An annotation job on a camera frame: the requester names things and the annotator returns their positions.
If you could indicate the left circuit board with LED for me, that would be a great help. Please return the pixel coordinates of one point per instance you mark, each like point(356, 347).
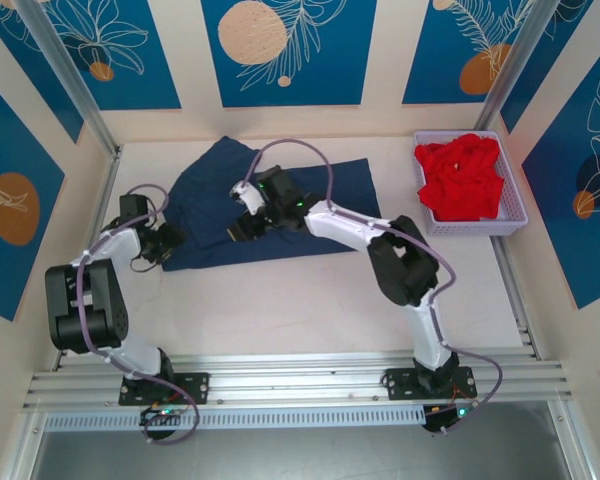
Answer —
point(162, 413)

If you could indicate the blue panel orange oval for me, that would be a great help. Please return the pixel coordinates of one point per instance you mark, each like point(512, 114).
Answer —
point(30, 260)

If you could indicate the circuit board with led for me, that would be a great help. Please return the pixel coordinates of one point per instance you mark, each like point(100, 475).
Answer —
point(447, 417)
point(162, 413)

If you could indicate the red crumpled t-shirt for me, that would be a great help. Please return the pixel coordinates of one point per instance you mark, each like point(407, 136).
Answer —
point(480, 185)

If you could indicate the lavender perforated plastic basket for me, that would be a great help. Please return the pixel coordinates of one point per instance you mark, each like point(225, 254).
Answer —
point(480, 227)

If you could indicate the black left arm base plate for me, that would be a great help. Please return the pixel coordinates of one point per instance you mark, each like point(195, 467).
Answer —
point(195, 387)

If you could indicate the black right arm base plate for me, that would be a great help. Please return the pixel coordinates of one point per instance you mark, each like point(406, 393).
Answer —
point(400, 385)

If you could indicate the aluminium lower frame bar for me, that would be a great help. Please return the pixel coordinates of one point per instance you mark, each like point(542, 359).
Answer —
point(572, 445)
point(25, 447)

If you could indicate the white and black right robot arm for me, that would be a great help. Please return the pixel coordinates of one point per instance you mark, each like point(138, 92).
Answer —
point(345, 230)

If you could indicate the right circuit board with LED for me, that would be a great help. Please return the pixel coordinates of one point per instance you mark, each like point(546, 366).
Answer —
point(447, 417)

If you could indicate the blue panel white flower drawing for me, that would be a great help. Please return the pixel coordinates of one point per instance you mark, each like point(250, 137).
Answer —
point(145, 60)

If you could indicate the aluminium frame post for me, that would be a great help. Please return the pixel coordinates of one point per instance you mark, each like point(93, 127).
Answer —
point(70, 75)
point(515, 60)

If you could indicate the blue panel white fern drawing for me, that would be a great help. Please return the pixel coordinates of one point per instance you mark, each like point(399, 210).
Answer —
point(430, 50)

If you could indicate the navy blue t-shirt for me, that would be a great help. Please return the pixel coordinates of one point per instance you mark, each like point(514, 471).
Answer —
point(340, 185)

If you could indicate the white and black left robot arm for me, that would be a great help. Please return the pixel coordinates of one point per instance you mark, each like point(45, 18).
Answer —
point(115, 250)

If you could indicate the blue panel large peach circle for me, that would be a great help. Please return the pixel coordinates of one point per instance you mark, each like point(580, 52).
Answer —
point(330, 75)

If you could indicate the aluminium mounting rail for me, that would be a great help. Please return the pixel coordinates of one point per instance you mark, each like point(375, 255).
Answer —
point(290, 380)

